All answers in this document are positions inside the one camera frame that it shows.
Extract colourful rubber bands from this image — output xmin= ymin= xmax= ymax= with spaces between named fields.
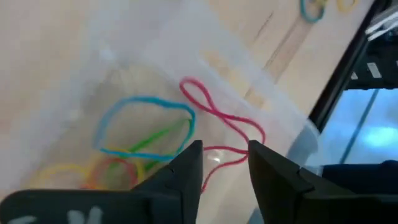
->
xmin=37 ymin=147 xmax=146 ymax=189

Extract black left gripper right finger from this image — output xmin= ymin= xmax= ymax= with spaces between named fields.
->
xmin=248 ymin=139 xmax=398 ymax=224

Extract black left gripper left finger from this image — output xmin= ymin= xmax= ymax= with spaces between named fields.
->
xmin=0 ymin=139 xmax=204 ymax=224

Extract yellow rubber band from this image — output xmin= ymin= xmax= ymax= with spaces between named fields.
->
xmin=312 ymin=0 xmax=359 ymax=13

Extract green rubber band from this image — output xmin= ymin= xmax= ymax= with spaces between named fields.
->
xmin=124 ymin=119 xmax=193 ymax=170

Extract clear plastic bin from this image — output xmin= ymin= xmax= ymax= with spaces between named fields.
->
xmin=0 ymin=0 xmax=321 ymax=224

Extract red rubber band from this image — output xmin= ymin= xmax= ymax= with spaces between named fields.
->
xmin=179 ymin=77 xmax=267 ymax=194
xmin=82 ymin=157 xmax=139 ymax=191

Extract blue rubber band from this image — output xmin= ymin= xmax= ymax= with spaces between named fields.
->
xmin=299 ymin=0 xmax=326 ymax=24
xmin=93 ymin=95 xmax=197 ymax=162

